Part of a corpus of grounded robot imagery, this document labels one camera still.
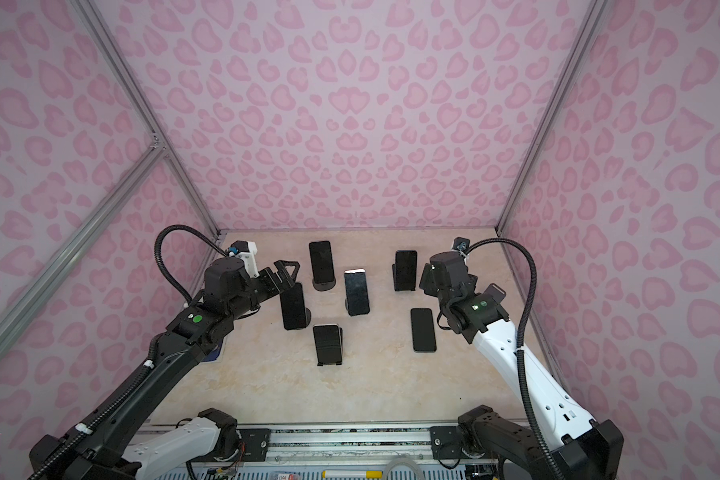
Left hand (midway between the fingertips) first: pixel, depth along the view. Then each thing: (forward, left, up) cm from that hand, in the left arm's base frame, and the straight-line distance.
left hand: (289, 265), depth 73 cm
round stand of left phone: (+1, 0, -28) cm, 28 cm away
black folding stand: (+17, -28, -29) cm, 44 cm away
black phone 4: (-4, -35, -28) cm, 45 cm away
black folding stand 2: (-15, -5, -27) cm, 31 cm away
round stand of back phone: (+13, -3, -29) cm, 32 cm away
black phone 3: (-12, -8, -20) cm, 25 cm away
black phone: (+16, -4, -19) cm, 25 cm away
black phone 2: (0, +3, -21) cm, 21 cm away
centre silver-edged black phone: (+7, -15, -23) cm, 28 cm away
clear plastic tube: (-38, -26, -26) cm, 53 cm away
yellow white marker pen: (-40, -15, -26) cm, 50 cm away
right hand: (0, -38, -3) cm, 38 cm away
